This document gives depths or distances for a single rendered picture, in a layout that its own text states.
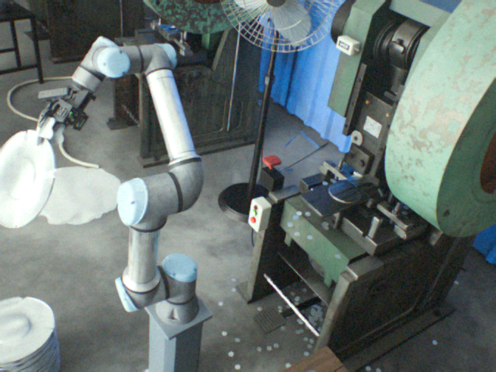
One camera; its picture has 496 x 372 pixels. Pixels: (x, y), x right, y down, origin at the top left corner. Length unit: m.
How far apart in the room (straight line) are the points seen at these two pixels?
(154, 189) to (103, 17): 3.56
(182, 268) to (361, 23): 1.00
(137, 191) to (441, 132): 0.75
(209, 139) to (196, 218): 0.77
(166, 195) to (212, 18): 1.67
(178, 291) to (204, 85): 1.83
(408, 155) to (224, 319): 1.37
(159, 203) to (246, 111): 2.27
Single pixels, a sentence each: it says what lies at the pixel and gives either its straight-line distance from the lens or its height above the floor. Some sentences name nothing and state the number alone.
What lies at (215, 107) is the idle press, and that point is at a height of 0.32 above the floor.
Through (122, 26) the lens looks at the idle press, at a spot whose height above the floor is 0.24.
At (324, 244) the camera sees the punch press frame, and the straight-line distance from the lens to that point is 1.93.
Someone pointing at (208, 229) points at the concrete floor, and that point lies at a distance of 2.80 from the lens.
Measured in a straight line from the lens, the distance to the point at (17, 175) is 1.59.
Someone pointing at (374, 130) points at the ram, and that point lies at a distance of 1.81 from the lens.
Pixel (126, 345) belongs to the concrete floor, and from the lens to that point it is 2.30.
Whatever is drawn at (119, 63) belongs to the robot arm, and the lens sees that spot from 1.39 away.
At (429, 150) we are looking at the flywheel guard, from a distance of 1.26.
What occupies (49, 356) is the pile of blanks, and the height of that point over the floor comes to 0.17.
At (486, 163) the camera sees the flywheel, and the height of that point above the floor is 1.14.
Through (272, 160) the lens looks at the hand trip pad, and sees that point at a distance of 2.05.
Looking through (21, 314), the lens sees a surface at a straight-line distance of 2.12.
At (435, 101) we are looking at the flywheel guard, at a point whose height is 1.41.
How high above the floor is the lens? 1.87
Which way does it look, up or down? 36 degrees down
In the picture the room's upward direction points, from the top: 9 degrees clockwise
